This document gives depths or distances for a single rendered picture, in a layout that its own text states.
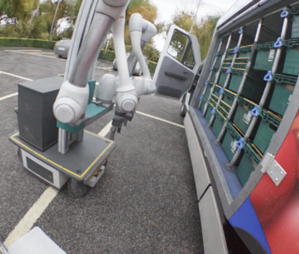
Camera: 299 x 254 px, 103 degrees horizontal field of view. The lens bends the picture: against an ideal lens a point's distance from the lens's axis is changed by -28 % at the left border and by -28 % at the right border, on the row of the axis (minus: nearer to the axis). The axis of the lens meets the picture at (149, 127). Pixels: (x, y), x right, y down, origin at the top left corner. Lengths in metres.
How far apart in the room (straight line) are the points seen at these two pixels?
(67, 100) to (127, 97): 0.29
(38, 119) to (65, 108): 0.60
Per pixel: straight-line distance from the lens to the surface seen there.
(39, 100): 1.32
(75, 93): 0.83
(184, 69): 4.10
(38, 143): 1.49
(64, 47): 12.14
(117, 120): 1.05
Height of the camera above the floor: 1.21
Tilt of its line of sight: 22 degrees down
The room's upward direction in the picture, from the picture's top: 18 degrees clockwise
